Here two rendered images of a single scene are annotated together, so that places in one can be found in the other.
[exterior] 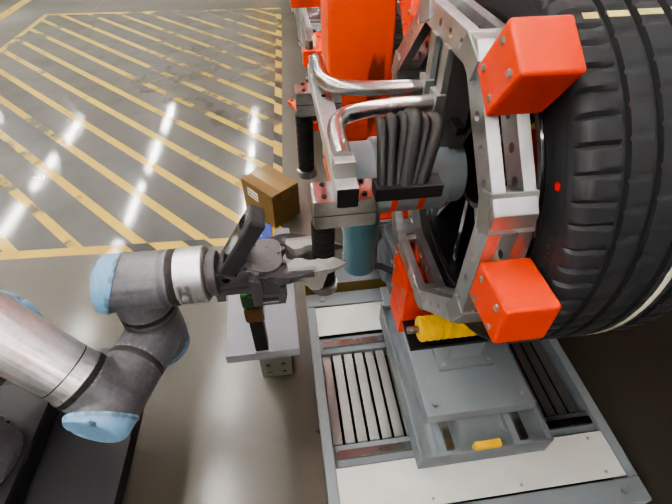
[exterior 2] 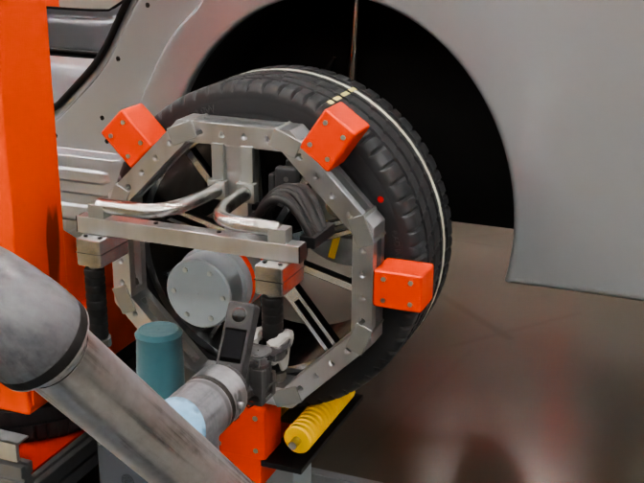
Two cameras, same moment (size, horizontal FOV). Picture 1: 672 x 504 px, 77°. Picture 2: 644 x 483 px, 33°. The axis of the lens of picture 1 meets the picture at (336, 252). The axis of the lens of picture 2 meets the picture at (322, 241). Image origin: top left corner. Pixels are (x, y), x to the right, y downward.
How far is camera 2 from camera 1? 1.49 m
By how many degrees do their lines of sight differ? 56
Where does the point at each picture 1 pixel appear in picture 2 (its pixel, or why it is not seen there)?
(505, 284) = (401, 269)
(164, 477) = not seen: outside the picture
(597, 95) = (371, 139)
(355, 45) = (32, 203)
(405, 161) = (312, 215)
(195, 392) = not seen: outside the picture
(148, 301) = (222, 421)
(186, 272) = (230, 379)
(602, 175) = (400, 180)
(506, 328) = (423, 292)
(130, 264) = (193, 394)
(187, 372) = not seen: outside the picture
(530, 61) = (352, 126)
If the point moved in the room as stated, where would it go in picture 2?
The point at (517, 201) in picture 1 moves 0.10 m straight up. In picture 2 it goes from (373, 215) to (374, 160)
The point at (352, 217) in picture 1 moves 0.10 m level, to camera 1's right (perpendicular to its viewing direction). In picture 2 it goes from (296, 276) to (326, 258)
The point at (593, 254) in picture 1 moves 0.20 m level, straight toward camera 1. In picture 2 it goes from (421, 229) to (470, 264)
